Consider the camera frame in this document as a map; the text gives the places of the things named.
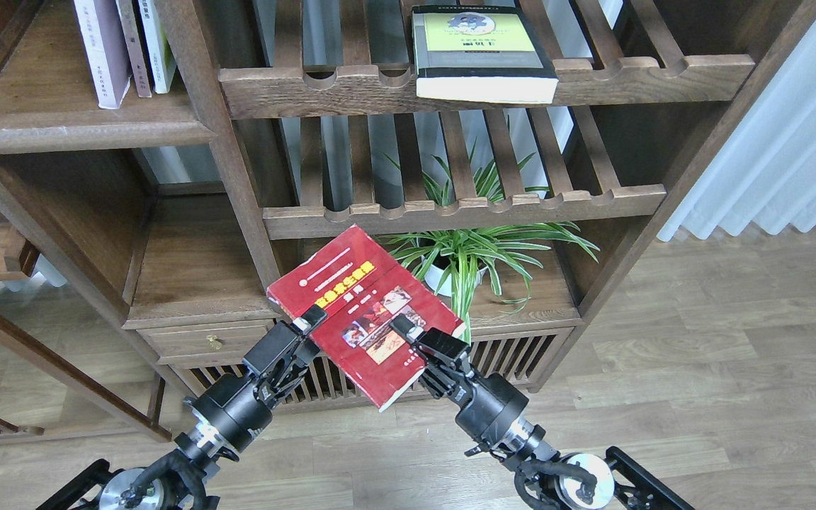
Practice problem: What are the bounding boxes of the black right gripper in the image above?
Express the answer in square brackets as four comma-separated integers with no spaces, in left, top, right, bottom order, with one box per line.
[390,314,531,448]

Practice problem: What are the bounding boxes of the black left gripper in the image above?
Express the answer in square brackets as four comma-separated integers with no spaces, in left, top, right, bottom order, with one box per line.
[183,305,327,454]

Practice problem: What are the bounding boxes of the red paperback book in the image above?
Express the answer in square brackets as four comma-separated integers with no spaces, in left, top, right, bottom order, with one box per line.
[266,225,465,410]

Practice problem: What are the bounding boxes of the pale lavender white book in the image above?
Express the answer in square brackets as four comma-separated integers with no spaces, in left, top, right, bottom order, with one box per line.
[74,1,132,109]

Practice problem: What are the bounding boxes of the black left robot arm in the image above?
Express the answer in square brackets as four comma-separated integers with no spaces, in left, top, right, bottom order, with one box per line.
[42,305,327,509]

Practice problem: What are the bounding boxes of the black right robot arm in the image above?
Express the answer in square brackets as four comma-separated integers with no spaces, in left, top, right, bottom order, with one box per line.
[392,315,689,509]

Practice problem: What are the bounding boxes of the white plant pot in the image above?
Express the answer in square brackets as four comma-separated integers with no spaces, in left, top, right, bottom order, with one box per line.
[424,255,488,300]

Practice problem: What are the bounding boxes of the green spider plant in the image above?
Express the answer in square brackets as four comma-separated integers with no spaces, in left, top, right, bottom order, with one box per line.
[373,138,601,344]

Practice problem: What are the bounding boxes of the dark wooden bookshelf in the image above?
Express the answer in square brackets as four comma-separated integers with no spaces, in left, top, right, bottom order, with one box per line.
[0,1,816,392]

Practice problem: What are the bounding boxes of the yellow green black book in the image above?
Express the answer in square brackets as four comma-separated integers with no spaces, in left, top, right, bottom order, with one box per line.
[412,4,558,104]

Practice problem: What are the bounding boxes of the white green upright book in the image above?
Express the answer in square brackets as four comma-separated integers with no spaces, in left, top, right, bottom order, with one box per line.
[138,0,177,94]

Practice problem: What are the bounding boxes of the wooden furniture at left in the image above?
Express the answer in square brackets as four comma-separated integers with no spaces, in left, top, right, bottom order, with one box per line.
[0,213,169,442]

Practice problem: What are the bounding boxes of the white sheer curtain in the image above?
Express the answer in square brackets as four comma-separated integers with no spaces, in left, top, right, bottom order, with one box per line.
[658,21,816,242]

